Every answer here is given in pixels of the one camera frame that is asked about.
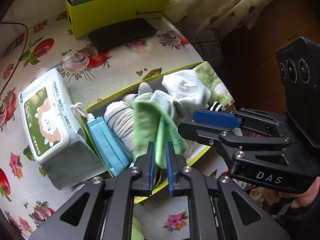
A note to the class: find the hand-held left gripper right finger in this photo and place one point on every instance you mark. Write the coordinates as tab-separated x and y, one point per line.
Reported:
170	170

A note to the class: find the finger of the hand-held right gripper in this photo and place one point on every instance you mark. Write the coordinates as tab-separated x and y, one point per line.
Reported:
197	131
215	118

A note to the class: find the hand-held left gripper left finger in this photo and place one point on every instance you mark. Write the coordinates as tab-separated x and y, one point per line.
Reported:
152	170

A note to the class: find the yellow-green box lid tray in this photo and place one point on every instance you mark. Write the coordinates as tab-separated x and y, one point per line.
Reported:
201	155

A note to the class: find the green rabbit towel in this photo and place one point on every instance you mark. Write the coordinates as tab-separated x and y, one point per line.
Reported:
217	85

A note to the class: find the bright green cloth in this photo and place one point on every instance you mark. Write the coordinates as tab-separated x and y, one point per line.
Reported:
147	125

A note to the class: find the grey socks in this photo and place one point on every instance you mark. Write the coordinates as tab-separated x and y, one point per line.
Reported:
160	100

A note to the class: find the blue face mask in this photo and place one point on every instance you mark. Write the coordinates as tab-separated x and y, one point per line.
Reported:
107	140

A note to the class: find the person's right hand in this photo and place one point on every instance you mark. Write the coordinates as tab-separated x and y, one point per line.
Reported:
305	200

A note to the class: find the light green soap box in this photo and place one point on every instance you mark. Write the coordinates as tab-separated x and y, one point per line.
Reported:
137	227

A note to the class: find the brown wooden cabinet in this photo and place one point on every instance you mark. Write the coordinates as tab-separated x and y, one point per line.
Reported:
262	42

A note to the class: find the dark checked cushion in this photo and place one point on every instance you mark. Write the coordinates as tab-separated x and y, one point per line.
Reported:
207	47

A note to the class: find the floral printed tablecloth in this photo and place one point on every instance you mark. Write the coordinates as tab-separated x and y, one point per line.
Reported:
120	62

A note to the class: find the cream dotted curtain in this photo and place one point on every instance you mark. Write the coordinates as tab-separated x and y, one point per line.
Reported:
212	5

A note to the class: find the wet wipes pack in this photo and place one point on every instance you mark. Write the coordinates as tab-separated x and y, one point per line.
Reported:
47	120

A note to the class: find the black phone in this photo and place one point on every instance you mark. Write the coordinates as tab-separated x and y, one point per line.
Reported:
120	35

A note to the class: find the yellow-green cardboard box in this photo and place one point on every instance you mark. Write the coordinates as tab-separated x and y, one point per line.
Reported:
112	17

